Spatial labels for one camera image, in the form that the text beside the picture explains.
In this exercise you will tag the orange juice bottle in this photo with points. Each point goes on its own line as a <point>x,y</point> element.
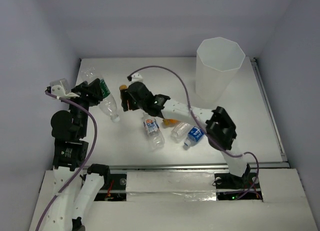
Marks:
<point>170,122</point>
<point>126,100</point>

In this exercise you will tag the white octagonal bin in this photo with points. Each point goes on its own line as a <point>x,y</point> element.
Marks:
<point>217,62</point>

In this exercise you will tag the green label clear bottle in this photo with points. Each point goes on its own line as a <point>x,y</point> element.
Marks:
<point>108,104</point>

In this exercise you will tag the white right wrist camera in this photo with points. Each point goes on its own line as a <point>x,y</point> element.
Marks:
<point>135,77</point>

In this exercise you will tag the clear unlabelled plastic bottle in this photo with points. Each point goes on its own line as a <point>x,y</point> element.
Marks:
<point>180,131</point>

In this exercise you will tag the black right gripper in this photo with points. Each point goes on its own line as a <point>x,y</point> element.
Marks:
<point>132,105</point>

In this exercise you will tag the aluminium rail front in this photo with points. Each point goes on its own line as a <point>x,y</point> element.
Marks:
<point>262,165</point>

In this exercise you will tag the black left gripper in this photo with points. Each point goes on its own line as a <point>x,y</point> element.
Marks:
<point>88,92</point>

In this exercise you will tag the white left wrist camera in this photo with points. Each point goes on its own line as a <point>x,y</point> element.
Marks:
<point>61,89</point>

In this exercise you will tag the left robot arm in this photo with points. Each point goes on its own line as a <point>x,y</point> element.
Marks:
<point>75,134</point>

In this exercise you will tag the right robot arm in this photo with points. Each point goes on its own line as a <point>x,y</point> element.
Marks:
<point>216,123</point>

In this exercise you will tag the white foam board cover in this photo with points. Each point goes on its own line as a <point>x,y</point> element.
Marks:
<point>174,201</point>

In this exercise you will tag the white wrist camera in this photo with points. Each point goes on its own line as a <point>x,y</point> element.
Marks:
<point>135,77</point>
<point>61,89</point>

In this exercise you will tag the blue orange label clear bottle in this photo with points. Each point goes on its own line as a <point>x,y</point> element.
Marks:
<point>154,135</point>

